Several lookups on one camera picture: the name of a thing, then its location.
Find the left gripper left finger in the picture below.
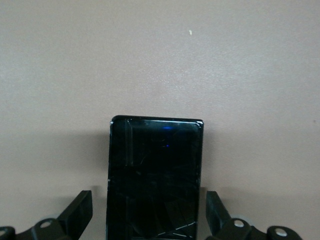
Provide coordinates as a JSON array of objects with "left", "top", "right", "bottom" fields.
[{"left": 18, "top": 190, "right": 94, "bottom": 240}]

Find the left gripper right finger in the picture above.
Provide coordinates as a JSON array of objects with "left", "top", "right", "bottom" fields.
[{"left": 206, "top": 190, "right": 253, "bottom": 240}]

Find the black cracked smartphone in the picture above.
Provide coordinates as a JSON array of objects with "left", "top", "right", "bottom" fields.
[{"left": 106, "top": 114, "right": 205, "bottom": 240}]

